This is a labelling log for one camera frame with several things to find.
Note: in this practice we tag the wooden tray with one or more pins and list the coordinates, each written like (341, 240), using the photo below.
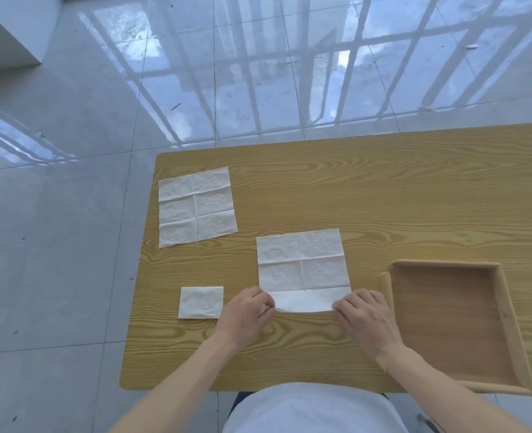
(455, 324)

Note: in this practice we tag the person's right hand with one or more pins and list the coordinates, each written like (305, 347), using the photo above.
(370, 322)

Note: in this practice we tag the person's right forearm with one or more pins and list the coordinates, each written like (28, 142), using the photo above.
(437, 392)

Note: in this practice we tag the person's left hand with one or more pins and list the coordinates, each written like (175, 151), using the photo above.
(239, 317)

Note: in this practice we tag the person's white shirt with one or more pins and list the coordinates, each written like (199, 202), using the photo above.
(313, 412)

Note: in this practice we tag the person's left forearm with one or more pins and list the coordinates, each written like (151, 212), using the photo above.
(175, 387)

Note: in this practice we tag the unfolded white napkin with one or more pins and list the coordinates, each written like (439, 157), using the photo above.
(196, 206)

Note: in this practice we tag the person's left thumb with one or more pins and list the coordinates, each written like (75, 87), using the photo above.
(266, 312)

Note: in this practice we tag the small folded white napkin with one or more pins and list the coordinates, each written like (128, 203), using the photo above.
(201, 302)

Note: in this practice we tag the white cabinet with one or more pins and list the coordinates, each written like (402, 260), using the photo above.
(8, 31)

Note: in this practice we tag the person's right thumb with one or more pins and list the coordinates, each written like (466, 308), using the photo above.
(341, 305)

